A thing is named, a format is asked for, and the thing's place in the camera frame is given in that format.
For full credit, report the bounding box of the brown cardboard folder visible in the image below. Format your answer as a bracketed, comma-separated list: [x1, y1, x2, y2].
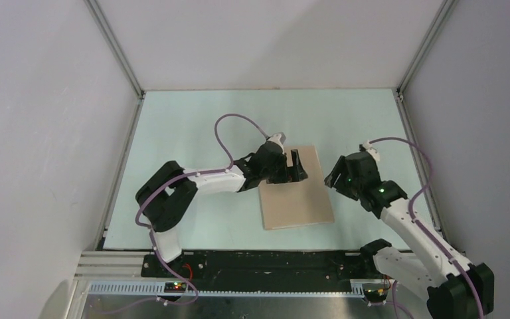
[258, 146, 335, 231]

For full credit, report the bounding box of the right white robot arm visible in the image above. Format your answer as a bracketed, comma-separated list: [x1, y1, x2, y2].
[324, 151, 495, 318]

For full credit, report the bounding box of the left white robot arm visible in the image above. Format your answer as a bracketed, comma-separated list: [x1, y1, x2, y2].
[135, 140, 308, 277]

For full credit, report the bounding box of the left circuit board with LEDs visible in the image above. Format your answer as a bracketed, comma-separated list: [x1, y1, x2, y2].
[163, 281, 188, 293]

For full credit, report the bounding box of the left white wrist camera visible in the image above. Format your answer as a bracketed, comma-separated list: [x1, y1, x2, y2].
[266, 132, 286, 148]

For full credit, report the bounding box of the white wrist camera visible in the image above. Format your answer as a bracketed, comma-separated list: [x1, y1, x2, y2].
[266, 132, 286, 148]
[359, 141, 381, 163]

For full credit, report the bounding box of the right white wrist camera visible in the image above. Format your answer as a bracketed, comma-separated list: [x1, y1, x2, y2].
[359, 141, 381, 163]

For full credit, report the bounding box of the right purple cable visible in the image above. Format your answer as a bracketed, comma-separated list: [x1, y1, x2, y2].
[365, 136, 487, 319]

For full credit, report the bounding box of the purple cable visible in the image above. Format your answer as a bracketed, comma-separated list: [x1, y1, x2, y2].
[365, 136, 487, 319]
[101, 113, 271, 316]

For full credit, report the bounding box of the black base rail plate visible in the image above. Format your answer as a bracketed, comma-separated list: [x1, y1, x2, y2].
[141, 250, 392, 293]

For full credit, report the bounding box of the right circuit board with wires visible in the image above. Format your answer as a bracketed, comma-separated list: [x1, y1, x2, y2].
[363, 284, 390, 305]

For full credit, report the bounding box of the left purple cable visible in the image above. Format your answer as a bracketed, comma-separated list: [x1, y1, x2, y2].
[101, 113, 271, 316]

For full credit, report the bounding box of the aluminium frame rail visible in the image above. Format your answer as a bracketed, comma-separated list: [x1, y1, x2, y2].
[74, 251, 147, 280]

